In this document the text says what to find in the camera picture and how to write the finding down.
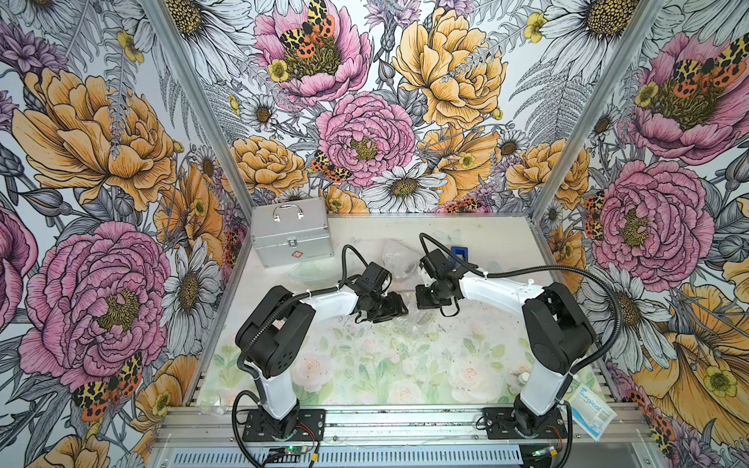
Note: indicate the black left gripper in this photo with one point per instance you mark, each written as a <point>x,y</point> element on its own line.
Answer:
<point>394,306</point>

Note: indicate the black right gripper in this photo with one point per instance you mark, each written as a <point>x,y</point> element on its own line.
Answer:
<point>423,301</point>

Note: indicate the blue tape dispenser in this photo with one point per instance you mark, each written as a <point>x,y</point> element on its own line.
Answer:
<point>461,252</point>

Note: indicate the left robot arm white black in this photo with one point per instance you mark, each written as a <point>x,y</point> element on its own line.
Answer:
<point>272,336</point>

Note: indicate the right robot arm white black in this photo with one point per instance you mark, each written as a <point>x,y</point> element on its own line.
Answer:
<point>559,333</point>

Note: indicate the silver metal first aid case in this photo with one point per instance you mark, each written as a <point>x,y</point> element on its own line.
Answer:
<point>291,232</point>

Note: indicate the white surgical packet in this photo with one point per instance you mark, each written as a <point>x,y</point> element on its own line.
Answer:
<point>590,412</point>

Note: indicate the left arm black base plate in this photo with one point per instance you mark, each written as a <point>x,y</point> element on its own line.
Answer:
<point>300,425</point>

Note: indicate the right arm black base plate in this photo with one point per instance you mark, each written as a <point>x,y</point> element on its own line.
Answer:
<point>506,423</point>

